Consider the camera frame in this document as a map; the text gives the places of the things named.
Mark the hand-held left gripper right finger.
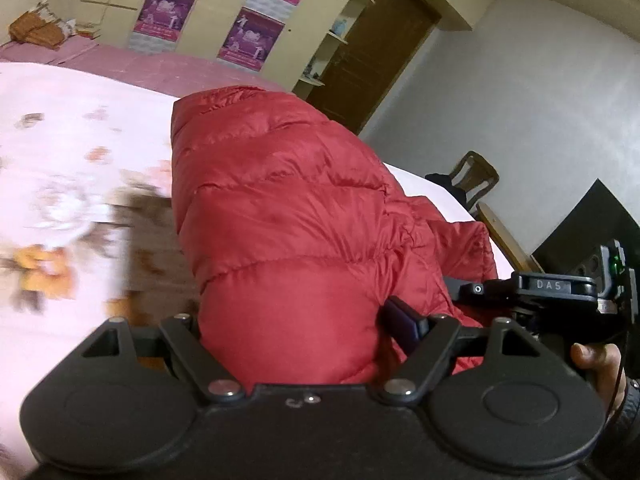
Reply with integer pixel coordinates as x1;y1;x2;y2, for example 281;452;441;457
377;295;544;407

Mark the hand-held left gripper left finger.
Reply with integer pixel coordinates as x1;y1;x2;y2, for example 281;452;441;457
80;314;247;404

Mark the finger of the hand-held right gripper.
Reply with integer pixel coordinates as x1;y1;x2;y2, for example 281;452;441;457
442;274;519;307

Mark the red puffer jacket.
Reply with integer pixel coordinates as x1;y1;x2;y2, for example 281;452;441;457
170;87;501;387

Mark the person's right forearm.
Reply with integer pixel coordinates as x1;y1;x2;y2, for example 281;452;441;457
589;375;640;480

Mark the person's right hand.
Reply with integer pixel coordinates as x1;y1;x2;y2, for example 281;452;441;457
570;342;627;412

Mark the black flat panel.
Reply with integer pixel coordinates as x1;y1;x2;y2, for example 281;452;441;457
530;178;640;282

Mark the wooden chair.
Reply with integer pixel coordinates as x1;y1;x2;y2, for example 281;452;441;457
425;150;501;207

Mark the floral white bed sheet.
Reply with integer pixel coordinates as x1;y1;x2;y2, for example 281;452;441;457
0;62;477;478

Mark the brown wooden door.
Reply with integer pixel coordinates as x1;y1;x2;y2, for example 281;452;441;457
304;0;442;137

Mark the pink bed sheet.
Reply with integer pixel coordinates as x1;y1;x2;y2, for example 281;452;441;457
0;40;286;98

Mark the wooden bed rail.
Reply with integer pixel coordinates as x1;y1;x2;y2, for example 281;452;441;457
476;202;545;275

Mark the purple wall poster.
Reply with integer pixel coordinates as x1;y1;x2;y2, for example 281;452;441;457
133;0;201;44
217;7;287;72

